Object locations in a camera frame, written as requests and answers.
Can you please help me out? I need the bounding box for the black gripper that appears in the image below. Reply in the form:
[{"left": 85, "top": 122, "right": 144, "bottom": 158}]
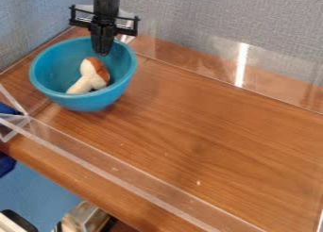
[{"left": 70, "top": 0, "right": 140, "bottom": 56}]

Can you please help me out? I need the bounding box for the white brown toy mushroom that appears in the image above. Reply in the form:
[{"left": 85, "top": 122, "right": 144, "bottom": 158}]
[{"left": 67, "top": 57, "right": 110, "bottom": 94}]

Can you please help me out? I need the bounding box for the blue plastic bowl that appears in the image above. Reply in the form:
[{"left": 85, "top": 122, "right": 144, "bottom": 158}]
[{"left": 30, "top": 37, "right": 138, "bottom": 111}]

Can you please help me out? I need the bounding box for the clear acrylic barrier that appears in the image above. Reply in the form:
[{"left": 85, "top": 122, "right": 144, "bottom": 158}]
[{"left": 0, "top": 12, "right": 323, "bottom": 232}]

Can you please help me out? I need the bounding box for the blue cloth object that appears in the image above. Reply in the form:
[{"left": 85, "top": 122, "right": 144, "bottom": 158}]
[{"left": 0, "top": 102, "right": 22, "bottom": 177}]

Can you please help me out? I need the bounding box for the grey metal object below table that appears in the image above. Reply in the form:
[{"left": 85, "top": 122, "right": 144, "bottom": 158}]
[{"left": 53, "top": 201, "right": 112, "bottom": 232}]

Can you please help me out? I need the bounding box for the black white object below table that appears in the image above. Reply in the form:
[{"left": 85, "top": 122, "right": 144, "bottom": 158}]
[{"left": 0, "top": 209, "right": 38, "bottom": 232}]

